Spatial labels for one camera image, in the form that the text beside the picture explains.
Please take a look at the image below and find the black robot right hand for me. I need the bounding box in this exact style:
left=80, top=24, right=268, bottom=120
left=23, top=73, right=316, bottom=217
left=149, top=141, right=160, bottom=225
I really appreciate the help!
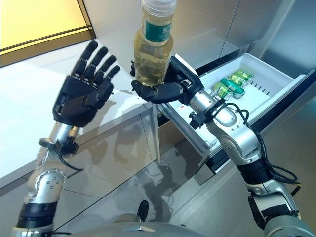
left=129, top=54, right=205, bottom=104

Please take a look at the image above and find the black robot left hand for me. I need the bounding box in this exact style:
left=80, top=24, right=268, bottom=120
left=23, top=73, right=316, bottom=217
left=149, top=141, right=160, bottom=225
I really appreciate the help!
left=52, top=40, right=121, bottom=128

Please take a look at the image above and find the yellow tea drink bottle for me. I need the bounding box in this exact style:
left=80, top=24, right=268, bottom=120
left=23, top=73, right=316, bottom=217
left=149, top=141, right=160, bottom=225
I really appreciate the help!
left=133, top=0, right=178, bottom=87

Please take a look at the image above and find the stainless steel fridge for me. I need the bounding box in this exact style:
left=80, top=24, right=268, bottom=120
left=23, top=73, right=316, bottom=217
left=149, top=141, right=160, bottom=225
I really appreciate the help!
left=158, top=0, right=297, bottom=185

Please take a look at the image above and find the fridge drawer with white bin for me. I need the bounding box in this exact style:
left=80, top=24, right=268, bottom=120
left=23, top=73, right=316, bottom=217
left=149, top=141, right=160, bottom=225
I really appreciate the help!
left=158, top=53, right=316, bottom=186

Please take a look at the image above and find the green drink can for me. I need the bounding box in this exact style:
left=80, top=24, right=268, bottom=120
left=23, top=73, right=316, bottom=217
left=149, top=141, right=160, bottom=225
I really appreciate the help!
left=231, top=70, right=254, bottom=87
left=211, top=82, right=233, bottom=99
left=220, top=76, right=245, bottom=98

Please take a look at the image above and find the white counter cabinet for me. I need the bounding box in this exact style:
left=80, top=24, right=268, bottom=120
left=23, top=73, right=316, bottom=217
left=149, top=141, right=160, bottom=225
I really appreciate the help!
left=0, top=37, right=158, bottom=198

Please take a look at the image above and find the yellow lit black-framed window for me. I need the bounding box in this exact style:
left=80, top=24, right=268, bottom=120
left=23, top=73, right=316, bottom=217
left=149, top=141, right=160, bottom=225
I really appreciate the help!
left=0, top=0, right=97, bottom=69

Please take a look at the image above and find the black robot left foot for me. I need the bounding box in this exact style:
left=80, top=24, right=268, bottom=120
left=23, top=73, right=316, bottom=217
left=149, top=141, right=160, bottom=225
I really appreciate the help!
left=137, top=200, right=150, bottom=220

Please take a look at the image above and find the grey robot torso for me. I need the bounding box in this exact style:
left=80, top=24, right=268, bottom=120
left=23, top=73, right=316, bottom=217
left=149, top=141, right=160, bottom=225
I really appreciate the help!
left=56, top=225, right=188, bottom=237

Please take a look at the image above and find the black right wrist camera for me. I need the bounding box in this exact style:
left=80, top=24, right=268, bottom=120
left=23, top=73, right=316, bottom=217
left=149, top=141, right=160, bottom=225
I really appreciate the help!
left=189, top=111, right=207, bottom=129

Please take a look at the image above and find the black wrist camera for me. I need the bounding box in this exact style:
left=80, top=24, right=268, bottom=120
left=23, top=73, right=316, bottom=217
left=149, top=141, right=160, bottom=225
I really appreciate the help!
left=54, top=138, right=79, bottom=155
left=189, top=111, right=207, bottom=129

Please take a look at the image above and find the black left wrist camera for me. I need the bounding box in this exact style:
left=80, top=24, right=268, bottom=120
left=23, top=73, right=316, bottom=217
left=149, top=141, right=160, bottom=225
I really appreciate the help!
left=54, top=138, right=79, bottom=155

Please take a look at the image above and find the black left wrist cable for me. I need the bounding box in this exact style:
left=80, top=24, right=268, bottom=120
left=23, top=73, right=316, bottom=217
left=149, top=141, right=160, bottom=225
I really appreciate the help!
left=59, top=153, right=83, bottom=171

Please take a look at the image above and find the white fridge enclosure panel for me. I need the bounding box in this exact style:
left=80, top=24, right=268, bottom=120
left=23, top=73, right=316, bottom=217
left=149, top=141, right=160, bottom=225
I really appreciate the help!
left=82, top=0, right=161, bottom=163

